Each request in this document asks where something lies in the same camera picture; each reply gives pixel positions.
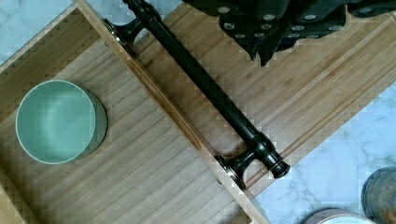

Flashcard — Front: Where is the dark round plate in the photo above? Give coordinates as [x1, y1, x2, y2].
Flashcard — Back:
[361, 166, 396, 224]

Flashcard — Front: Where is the wooden drawer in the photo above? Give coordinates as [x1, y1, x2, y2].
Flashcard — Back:
[1, 0, 395, 224]

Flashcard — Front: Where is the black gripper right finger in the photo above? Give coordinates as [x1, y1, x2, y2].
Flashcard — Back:
[260, 0, 395, 66]

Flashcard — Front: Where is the white round plate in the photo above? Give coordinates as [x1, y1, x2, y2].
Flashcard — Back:
[302, 209, 375, 224]

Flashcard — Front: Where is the black metal drawer handle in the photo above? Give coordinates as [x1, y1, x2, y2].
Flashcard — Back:
[104, 0, 290, 190]

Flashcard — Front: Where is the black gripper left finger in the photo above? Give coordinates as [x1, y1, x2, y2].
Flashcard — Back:
[183, 0, 290, 61]

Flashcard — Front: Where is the green bowl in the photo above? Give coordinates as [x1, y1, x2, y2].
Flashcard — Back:
[15, 80, 107, 165]

